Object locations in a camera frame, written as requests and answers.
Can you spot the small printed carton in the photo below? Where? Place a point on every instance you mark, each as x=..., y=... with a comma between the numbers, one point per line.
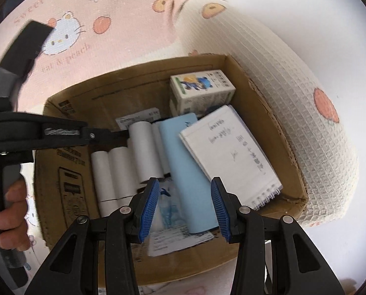
x=201, y=95

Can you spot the person's left hand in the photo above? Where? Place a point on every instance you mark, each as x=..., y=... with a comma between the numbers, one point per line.
x=14, y=218

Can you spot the white paper label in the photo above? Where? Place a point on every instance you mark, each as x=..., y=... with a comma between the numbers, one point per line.
x=170, y=242

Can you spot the white spiral notebook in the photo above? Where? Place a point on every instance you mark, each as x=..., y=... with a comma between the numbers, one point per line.
x=226, y=147

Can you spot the white paper slip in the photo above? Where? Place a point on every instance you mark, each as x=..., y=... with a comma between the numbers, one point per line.
x=133, y=118

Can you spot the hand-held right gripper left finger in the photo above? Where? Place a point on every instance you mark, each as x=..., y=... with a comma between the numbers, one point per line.
x=149, y=212

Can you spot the light blue booklet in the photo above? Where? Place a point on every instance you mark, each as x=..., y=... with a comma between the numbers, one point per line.
x=183, y=166

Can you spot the pile of white tubes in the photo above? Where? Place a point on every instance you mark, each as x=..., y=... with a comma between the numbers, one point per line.
x=121, y=172

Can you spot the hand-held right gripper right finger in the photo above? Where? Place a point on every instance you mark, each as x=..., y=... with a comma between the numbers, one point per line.
x=220, y=212

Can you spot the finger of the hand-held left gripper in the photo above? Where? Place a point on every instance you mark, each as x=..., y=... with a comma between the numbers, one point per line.
x=104, y=135

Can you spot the cardboard box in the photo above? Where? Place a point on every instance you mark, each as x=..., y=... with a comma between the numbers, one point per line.
x=78, y=98

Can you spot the clear plastic packet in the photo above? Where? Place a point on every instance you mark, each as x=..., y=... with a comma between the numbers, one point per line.
x=167, y=209

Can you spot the printed blanket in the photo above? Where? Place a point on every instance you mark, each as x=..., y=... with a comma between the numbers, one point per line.
x=124, y=37

